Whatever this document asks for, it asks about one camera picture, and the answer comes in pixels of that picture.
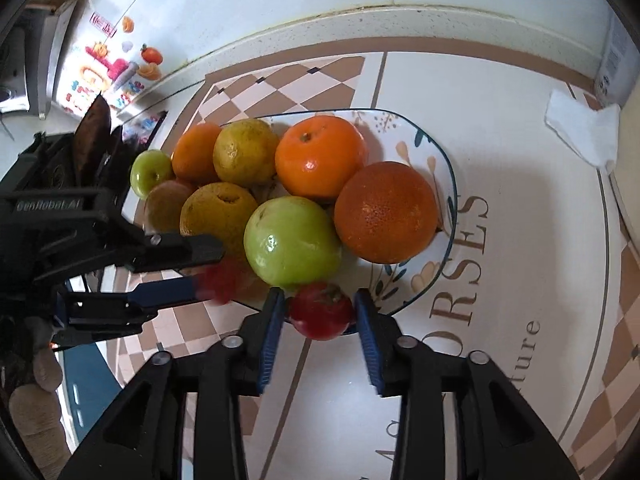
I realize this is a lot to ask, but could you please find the brownish green fruit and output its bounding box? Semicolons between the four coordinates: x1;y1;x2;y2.
143;180;196;233

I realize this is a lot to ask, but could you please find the red cherry tomato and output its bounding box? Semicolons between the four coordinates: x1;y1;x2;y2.
195;257;246;306
286;282;355;341

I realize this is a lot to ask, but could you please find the large yellow citrus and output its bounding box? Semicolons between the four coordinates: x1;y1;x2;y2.
180;182;258;256

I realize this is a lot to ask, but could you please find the small green apple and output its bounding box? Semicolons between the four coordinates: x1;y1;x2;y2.
130;150;174;200

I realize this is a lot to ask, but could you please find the large green apple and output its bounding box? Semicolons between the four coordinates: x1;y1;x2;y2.
243;196;342;290

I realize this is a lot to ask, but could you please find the yellow green citrus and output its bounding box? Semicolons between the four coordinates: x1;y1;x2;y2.
213;118;280;188

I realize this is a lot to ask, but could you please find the bright orange tangerine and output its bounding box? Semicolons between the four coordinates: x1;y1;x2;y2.
274;115;369;202

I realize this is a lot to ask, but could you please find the dark red orange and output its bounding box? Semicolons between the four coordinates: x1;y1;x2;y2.
334;162;438;264

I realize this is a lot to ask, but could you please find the person's left hand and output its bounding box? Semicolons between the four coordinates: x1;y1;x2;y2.
4;318;70;479

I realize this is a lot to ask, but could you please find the black frying pan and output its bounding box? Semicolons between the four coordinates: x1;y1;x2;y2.
73;94;112;188

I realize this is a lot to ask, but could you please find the black gas stove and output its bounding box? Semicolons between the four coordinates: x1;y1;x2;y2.
112;110;167;162

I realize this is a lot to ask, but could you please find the checkered printed table mat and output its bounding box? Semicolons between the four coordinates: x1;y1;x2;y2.
101;47;639;479

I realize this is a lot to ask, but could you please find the floral oval ceramic plate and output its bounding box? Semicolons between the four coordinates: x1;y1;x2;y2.
169;107;459;317

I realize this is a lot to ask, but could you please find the cream cylindrical utensil holder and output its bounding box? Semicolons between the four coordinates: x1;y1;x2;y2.
611;100;640;248

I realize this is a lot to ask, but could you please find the crumpled white tissue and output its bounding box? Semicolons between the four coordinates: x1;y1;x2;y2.
544;90;620;174

